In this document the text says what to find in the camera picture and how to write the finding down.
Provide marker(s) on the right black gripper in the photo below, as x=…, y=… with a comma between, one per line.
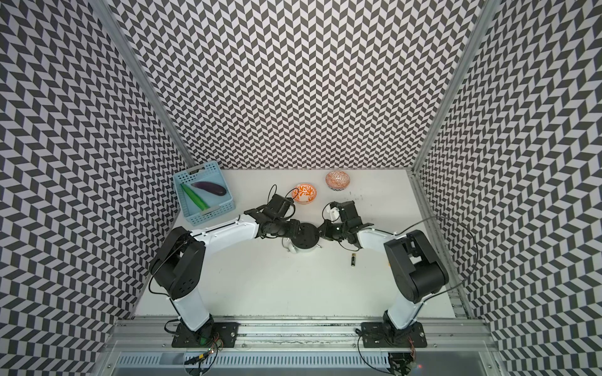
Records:
x=325, y=227

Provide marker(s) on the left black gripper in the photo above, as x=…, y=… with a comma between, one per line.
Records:
x=295, y=229

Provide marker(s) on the white twin-bell alarm clock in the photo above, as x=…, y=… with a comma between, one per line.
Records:
x=305, y=241

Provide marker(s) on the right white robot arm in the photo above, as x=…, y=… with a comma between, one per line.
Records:
x=416, y=267

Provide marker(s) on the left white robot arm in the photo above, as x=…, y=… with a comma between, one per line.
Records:
x=177, y=266

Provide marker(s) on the orange white patterned bowl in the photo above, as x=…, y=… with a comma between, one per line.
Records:
x=304, y=193

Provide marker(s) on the overturned orange patterned bowl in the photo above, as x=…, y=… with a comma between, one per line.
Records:
x=338, y=180

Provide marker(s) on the dark purple eggplant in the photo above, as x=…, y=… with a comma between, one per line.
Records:
x=210, y=187

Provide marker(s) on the light blue perforated basket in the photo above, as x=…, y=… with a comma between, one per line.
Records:
x=219, y=206

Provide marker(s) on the green cucumber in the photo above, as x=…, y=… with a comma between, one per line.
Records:
x=195, y=198

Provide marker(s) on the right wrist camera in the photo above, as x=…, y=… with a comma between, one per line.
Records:
x=332, y=212

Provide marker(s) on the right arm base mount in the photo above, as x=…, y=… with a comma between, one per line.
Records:
x=385, y=336

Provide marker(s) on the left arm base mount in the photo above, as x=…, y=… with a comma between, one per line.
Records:
x=223, y=334

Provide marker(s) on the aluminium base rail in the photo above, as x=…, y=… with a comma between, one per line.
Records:
x=299, y=345

